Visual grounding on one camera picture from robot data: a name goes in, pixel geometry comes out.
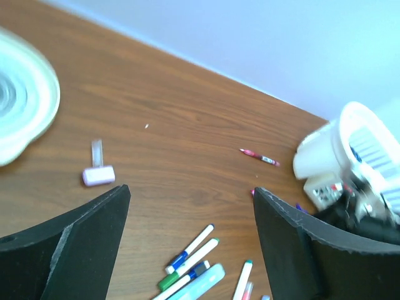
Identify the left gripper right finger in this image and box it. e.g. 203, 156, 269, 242
253, 187, 399, 299

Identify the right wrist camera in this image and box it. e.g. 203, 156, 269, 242
304, 173, 343, 211

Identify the blue capped white marker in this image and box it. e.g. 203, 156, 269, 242
165, 223, 214, 275

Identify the red pen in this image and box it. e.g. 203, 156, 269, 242
239, 149, 280, 167

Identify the dark blue white marker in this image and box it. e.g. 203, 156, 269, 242
152, 260, 210, 300

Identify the white laundry basket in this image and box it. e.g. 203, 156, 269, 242
293, 102, 399, 213

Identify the green capped white marker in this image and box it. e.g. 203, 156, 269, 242
157, 238, 219, 292

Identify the purple black highlighter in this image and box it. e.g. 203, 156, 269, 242
296, 203, 308, 214

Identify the pink clear pen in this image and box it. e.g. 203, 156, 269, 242
241, 281, 254, 300

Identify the clear pen cap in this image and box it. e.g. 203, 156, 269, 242
91, 139, 104, 168

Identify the teal capped white marker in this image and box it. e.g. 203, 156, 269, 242
232, 259, 253, 300

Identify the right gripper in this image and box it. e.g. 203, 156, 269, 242
313, 191, 399, 245

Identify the cream swirl plate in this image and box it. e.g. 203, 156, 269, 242
1, 27, 61, 166

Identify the light blue highlighter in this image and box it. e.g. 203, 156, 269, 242
168, 263, 225, 300

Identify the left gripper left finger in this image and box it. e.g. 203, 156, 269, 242
1, 184, 131, 299

